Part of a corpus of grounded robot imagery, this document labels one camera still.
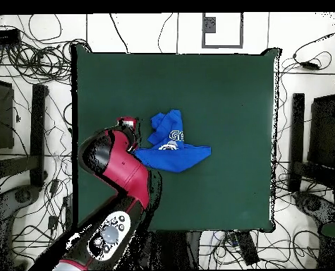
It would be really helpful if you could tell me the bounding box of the blue shirt with white print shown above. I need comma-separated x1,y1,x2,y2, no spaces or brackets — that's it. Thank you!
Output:
131,109,212,174

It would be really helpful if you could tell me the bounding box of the dark flat box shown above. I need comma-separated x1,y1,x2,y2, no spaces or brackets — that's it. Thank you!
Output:
307,94,335,171
0,78,15,150

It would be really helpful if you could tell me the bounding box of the black stand bar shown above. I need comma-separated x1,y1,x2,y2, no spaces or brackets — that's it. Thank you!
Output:
29,83,49,188
287,92,306,193

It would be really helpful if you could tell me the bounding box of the dark green table cloth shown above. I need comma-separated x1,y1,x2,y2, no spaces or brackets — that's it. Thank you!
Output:
70,43,283,234

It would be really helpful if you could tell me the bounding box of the black office chair base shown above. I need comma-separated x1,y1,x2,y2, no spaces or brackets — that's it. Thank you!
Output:
293,191,335,228
0,184,42,271

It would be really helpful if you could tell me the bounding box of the black device with ports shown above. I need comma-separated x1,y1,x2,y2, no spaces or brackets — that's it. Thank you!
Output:
0,28,22,47

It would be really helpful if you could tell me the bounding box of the black power strip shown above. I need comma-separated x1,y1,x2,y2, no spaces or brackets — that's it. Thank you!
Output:
235,230,260,267

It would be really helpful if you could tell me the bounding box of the black power adaptor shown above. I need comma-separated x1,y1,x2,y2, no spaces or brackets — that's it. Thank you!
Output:
298,61,321,71

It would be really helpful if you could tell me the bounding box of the black cable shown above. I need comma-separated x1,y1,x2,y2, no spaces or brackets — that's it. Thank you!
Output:
109,13,129,54
157,13,174,54

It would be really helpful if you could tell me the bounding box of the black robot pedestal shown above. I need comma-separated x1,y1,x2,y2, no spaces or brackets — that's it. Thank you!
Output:
140,229,202,270

